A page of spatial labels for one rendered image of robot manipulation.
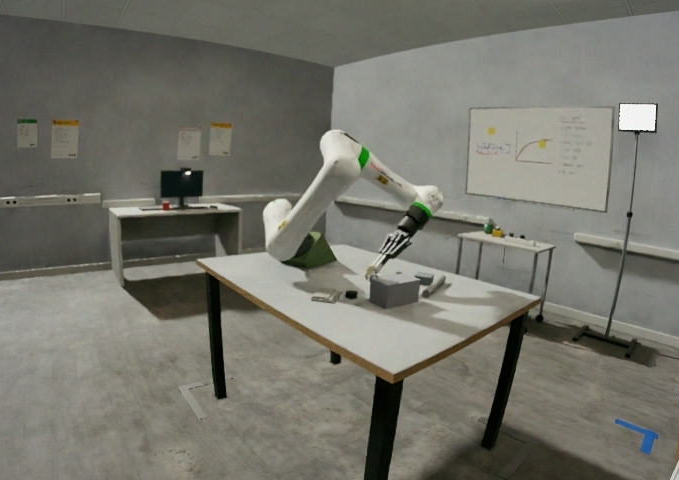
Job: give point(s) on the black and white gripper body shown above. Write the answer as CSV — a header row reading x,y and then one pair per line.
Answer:
x,y
408,227

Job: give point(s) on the long grey metal bar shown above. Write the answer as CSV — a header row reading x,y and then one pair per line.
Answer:
x,y
432,287

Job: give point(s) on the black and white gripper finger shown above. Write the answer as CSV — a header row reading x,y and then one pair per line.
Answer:
x,y
389,241
394,250

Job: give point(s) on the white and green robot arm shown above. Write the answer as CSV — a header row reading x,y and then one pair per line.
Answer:
x,y
288,234

